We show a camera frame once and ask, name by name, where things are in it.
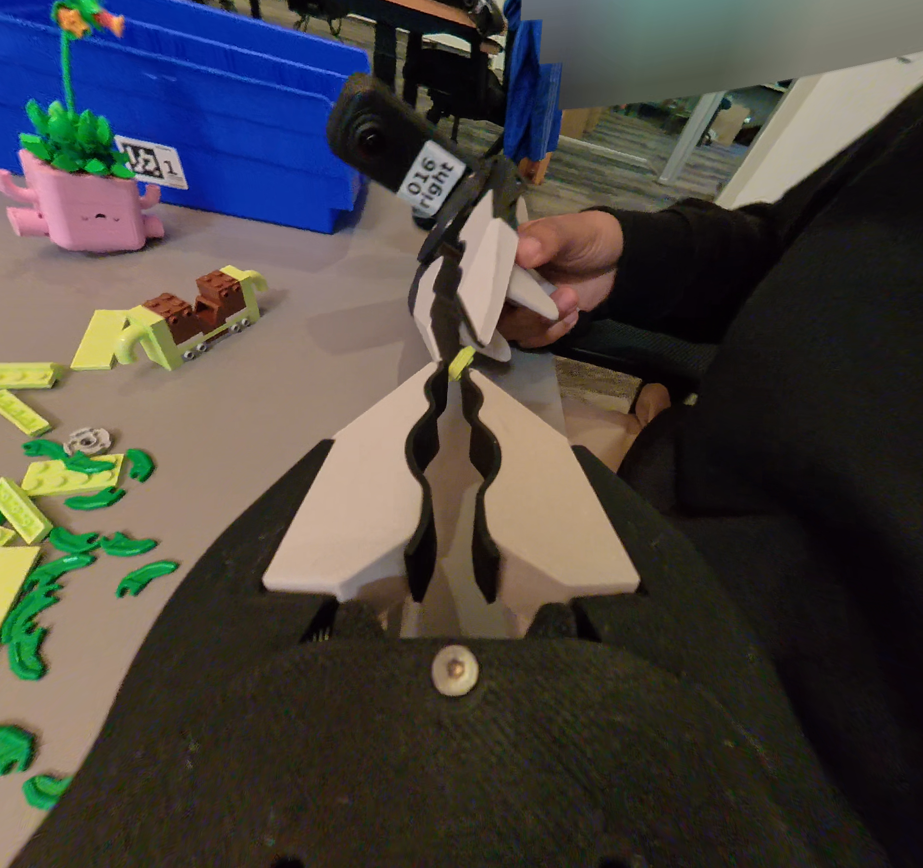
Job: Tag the blue jacket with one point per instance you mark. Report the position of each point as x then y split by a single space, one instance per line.
530 89

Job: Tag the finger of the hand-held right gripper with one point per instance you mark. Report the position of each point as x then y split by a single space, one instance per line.
423 306
487 269

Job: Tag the person's black-clothed torso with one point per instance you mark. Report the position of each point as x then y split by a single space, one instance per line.
793 486

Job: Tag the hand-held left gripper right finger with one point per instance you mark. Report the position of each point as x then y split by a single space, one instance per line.
562 515

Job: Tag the black office chair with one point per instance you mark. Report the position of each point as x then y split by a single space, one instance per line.
634 349

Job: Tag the grey round plate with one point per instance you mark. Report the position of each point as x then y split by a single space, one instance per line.
76 442

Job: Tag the blue plastic bin with label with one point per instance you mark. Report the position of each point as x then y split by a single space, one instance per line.
238 161

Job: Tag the brown and lime brick model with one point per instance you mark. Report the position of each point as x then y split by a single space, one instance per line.
173 313

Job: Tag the plain blue plastic bin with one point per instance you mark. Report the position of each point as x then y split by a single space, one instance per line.
180 24

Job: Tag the person's right forearm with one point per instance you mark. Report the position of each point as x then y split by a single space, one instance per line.
685 269

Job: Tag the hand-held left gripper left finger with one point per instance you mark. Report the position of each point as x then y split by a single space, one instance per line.
346 515

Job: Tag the pink brick flowerpot figure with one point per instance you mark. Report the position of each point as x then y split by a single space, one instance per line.
86 212

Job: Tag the small lime plate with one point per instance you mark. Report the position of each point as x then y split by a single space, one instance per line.
461 363

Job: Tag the black swivel chair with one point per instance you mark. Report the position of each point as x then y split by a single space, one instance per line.
454 82

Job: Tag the person's right hand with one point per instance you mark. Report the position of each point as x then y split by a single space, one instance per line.
577 248

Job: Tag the scattered green leaf pieces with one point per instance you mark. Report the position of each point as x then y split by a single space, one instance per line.
144 576

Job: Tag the scattered lime bricks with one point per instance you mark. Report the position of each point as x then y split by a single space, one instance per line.
72 479

